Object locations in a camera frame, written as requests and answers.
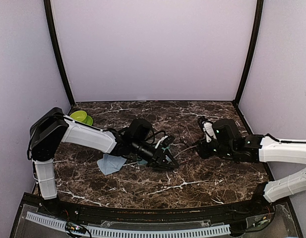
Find black front rail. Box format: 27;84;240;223
21;192;290;225

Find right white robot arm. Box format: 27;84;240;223
193;134;306;215

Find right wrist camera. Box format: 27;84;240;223
197;116;242;145

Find white slotted cable duct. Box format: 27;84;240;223
25;212;231;238

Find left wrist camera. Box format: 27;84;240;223
127;119;175;149

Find left black frame post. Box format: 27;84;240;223
43;0;75;106

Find blue cleaning cloth left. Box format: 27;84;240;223
97;154;127;175

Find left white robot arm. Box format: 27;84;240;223
27;107;179;216

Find green plate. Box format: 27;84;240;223
85;115;93;125

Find black frame post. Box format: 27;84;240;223
233;0;264;107
43;0;75;106

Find teal glasses case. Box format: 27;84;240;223
136;146;170;166

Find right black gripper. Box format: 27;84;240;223
192;137;235;159

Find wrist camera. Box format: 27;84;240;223
127;119;175;149
197;116;242;145

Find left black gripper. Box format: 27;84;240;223
132;138;179;171

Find green bowl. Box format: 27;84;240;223
70;110;88;123

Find right black frame post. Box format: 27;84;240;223
233;0;264;107

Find pink frame sunglasses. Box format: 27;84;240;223
174;145;197;158

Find dark frame sunglasses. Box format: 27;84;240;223
177;124;193;147

